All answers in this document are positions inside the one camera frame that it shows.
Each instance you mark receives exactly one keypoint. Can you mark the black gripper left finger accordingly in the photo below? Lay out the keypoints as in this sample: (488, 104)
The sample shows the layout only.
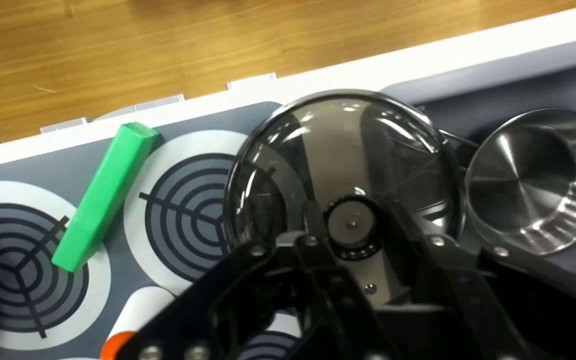
(235, 307)

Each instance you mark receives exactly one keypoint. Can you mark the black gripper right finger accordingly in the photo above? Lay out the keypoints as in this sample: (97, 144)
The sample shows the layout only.
(500, 301)

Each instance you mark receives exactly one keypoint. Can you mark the black translucent pot lid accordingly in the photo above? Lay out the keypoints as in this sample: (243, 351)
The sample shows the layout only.
(341, 147)

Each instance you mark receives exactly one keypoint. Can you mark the silver metal pot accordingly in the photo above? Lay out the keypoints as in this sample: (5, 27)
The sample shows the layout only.
(540, 181)

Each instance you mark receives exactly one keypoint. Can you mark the green rectangular block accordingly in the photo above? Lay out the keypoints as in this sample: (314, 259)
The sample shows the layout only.
(104, 196)

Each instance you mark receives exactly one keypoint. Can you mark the white grey toy kitchen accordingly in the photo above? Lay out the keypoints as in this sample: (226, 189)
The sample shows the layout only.
(435, 60)

